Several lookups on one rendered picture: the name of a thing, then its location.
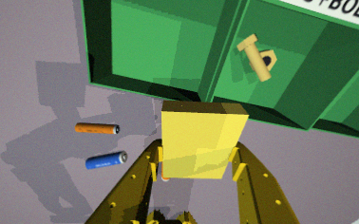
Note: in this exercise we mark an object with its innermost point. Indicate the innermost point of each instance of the tan hex-head bolt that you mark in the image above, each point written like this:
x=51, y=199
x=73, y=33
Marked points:
x=255, y=58

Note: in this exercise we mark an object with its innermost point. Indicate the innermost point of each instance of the blue battery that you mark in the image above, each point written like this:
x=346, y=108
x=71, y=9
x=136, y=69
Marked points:
x=106, y=160

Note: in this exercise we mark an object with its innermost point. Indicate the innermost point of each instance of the green rack of bins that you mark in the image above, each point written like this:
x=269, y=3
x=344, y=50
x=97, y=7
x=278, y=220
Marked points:
x=186, y=50

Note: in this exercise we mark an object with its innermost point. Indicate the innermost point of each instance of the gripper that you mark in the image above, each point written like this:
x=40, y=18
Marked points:
x=260, y=198

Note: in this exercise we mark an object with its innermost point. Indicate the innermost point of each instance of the yellow hex nut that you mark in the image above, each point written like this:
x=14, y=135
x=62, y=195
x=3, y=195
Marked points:
x=268, y=58

